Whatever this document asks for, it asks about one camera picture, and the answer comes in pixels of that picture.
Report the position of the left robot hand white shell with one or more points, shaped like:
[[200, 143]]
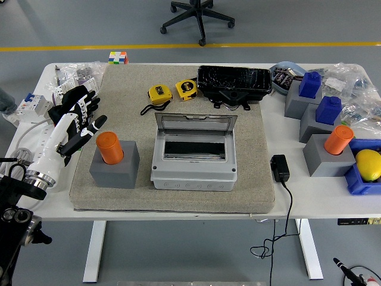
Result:
[[56, 134]]

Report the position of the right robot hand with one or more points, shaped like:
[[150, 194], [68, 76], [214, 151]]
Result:
[[361, 280]]

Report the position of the orange cylinder battery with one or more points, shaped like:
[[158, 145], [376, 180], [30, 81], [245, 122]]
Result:
[[337, 140], [108, 147]]

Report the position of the transparent hinged box lid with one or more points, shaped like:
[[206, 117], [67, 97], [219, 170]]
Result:
[[196, 123]]

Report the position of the grey plastic junction box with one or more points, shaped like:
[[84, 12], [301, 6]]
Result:
[[193, 175]]

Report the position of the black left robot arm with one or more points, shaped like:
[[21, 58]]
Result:
[[18, 220]]

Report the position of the white power strip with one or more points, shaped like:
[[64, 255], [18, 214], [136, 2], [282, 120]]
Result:
[[40, 140]]

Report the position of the black cloth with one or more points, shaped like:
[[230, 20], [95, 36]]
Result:
[[55, 114]]

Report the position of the white circuit breaker blue lever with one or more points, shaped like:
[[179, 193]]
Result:
[[32, 105]]

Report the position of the table height control panel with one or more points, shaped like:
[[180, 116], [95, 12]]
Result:
[[357, 221]]

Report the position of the white terminal modules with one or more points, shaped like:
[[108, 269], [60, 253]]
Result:
[[89, 85]]

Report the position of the white table leg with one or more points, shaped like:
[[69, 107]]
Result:
[[309, 250], [93, 253]]

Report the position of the clear bags of hardware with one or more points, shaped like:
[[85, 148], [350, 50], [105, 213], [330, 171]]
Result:
[[71, 70]]

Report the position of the grey block holder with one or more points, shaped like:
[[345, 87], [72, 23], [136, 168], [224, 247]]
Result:
[[119, 175], [324, 164], [294, 104], [308, 128]]

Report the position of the grey-brown felt mat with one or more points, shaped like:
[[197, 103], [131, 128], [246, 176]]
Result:
[[125, 89]]

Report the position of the blue plastic bin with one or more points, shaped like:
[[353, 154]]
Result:
[[357, 186]]

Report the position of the Rubik's cube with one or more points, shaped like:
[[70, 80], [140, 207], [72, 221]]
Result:
[[118, 57]]

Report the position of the yellow lemon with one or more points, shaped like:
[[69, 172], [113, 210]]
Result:
[[369, 165]]

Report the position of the black power adapter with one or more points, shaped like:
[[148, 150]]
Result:
[[279, 168]]

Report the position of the blue plastic block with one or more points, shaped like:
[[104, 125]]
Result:
[[327, 111], [309, 86]]

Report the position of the black plastic tray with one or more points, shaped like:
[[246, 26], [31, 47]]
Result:
[[235, 80]]

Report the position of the black office chair base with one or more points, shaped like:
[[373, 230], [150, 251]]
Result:
[[198, 12]]

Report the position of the clear bags of small parts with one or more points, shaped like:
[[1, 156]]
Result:
[[357, 86]]

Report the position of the dark snack packets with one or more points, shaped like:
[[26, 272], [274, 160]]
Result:
[[282, 79]]

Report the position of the light blue bowl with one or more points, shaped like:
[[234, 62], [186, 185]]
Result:
[[290, 64]]

